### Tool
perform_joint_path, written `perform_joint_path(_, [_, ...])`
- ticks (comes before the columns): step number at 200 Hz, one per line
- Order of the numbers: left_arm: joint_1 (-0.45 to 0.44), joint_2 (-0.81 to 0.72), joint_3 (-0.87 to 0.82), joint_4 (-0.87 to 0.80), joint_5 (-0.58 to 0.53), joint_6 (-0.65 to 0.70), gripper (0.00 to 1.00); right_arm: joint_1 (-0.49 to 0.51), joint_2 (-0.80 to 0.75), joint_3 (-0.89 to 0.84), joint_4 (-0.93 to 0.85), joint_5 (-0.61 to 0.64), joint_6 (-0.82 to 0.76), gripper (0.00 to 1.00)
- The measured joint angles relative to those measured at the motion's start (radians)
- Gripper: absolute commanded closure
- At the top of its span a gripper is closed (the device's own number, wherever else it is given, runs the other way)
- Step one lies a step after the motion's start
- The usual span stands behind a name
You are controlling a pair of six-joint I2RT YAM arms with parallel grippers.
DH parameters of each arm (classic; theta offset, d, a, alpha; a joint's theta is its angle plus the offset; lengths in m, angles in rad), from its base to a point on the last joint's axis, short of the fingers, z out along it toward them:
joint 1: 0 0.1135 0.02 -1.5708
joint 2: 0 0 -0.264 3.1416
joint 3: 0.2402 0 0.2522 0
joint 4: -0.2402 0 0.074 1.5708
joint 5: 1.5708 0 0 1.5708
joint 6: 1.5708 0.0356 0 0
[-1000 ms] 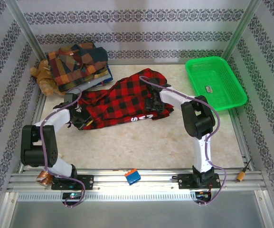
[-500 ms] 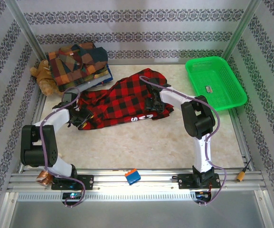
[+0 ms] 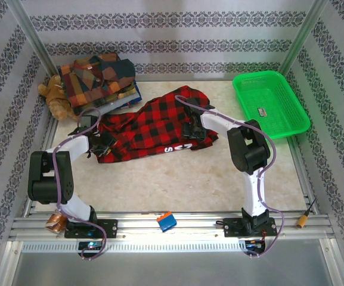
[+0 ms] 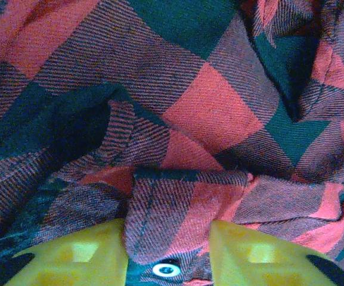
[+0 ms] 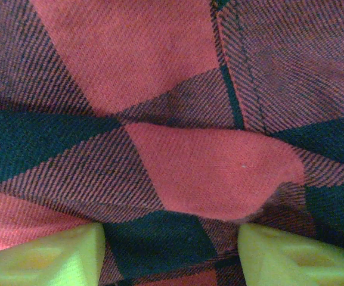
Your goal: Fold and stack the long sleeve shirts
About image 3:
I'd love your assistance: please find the red black plaid shirt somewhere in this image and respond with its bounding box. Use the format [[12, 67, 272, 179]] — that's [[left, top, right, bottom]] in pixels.
[[95, 85, 219, 164]]

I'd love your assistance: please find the blue folded shirt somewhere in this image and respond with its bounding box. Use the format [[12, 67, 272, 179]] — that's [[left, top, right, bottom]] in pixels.
[[126, 80, 143, 108]]

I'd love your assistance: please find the brown teddy bear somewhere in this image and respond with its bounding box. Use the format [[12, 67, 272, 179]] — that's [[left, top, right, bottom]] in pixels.
[[37, 74, 83, 122]]

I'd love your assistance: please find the multicolour plaid folded shirt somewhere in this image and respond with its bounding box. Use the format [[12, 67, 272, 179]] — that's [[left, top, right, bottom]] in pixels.
[[58, 52, 137, 108]]

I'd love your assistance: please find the green plastic basket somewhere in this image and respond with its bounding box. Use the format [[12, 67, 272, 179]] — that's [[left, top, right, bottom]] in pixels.
[[232, 70, 311, 140]]

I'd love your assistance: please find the crushed copper can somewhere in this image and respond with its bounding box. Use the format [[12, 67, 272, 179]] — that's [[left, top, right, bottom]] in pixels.
[[45, 213, 68, 235]]

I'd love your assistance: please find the blue orange toy block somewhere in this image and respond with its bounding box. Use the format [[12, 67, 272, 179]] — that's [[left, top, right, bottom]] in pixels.
[[156, 211, 178, 233]]

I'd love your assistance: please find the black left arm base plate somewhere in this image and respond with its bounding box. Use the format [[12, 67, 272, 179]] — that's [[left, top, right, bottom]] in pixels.
[[64, 219, 119, 239]]

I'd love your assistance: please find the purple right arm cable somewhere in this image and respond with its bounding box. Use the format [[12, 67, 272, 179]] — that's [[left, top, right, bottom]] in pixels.
[[174, 94, 286, 260]]

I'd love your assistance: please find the aluminium front rail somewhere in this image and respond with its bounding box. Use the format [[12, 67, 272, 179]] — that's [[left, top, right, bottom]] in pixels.
[[9, 213, 335, 242]]

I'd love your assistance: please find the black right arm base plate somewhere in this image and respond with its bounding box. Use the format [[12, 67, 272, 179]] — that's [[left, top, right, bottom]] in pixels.
[[224, 217, 278, 238]]

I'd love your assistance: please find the slotted aluminium cable duct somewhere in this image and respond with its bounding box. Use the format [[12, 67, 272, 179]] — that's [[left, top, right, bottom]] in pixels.
[[21, 240, 247, 253]]

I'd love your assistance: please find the aluminium corner post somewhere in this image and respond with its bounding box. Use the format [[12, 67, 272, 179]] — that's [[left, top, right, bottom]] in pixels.
[[278, 0, 329, 75], [9, 0, 59, 75]]

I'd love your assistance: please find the wooden handle screwdriver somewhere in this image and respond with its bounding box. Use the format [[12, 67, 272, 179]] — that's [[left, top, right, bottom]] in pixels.
[[297, 198, 317, 229]]

